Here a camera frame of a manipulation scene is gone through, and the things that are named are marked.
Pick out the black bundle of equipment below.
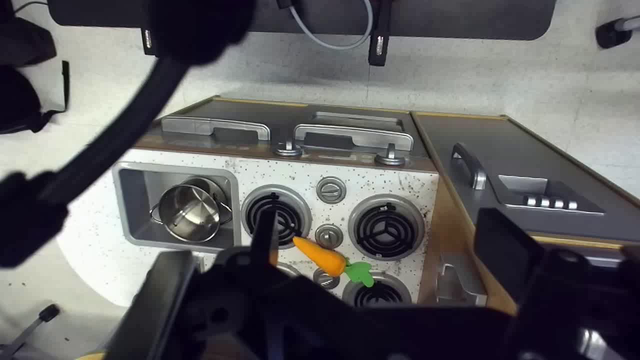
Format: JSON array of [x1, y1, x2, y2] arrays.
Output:
[[0, 15, 74, 136]]

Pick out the grey round counter knob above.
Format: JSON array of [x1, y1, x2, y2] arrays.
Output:
[[315, 174, 350, 205], [311, 266, 345, 292], [312, 222, 346, 249]]

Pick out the grey toy oven handle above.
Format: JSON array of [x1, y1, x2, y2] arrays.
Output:
[[293, 120, 416, 154]]

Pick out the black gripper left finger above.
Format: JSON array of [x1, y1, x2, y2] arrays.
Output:
[[249, 190, 283, 272]]

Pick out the small steel pot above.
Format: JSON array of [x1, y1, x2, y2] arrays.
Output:
[[149, 176, 237, 245]]

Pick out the black and grey bracket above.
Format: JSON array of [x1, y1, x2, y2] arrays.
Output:
[[595, 15, 640, 50]]

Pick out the silver oven dial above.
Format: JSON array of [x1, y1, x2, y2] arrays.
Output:
[[274, 138, 307, 160], [372, 143, 411, 169]]

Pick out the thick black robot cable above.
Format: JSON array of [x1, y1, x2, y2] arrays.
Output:
[[0, 0, 259, 268]]

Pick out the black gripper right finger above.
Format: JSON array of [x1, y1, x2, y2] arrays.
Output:
[[475, 205, 558, 316]]

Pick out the grey tripod with black feet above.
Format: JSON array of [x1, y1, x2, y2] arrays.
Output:
[[0, 302, 65, 357]]

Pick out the orange carrot plush toy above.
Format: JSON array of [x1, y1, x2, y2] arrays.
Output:
[[291, 233, 377, 289]]

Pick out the thin white cable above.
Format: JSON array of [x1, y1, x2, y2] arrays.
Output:
[[286, 0, 377, 54]]

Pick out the grey toy drawer handle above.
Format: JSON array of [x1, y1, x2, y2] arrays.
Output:
[[312, 108, 406, 129], [159, 113, 273, 146]]

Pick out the toy kitchen with speckled counter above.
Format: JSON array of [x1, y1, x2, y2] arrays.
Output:
[[56, 95, 640, 316]]

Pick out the black clip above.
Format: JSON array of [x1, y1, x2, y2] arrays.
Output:
[[367, 0, 396, 68], [138, 26, 161, 56]]

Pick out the silver cabinet door handle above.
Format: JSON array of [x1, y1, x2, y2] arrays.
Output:
[[449, 140, 491, 193]]

